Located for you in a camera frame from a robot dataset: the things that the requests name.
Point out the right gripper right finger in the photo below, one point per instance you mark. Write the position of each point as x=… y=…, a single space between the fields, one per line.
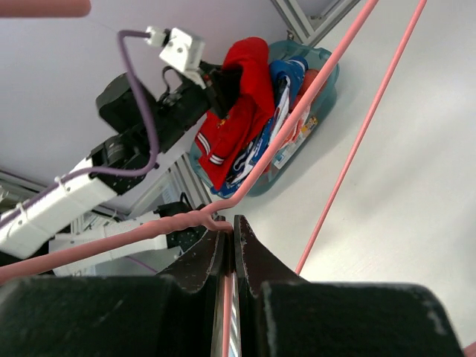
x=255 y=265

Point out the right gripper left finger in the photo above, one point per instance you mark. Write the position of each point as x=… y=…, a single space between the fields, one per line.
x=193 y=315

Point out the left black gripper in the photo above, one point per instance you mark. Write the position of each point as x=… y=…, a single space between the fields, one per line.
x=189 y=102

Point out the red trousers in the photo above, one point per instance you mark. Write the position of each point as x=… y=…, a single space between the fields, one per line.
x=221 y=140

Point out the pink hanger of red trousers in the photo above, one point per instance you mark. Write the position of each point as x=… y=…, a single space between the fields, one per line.
x=181 y=221

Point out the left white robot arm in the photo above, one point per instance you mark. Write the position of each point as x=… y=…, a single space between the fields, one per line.
x=121 y=162

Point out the blue white patterned clothes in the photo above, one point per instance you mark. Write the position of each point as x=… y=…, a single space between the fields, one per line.
x=287 y=79

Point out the teal plastic laundry basket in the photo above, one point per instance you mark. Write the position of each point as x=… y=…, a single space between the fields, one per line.
x=319 y=108

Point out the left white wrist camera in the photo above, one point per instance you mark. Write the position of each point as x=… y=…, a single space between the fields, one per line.
x=181 y=50

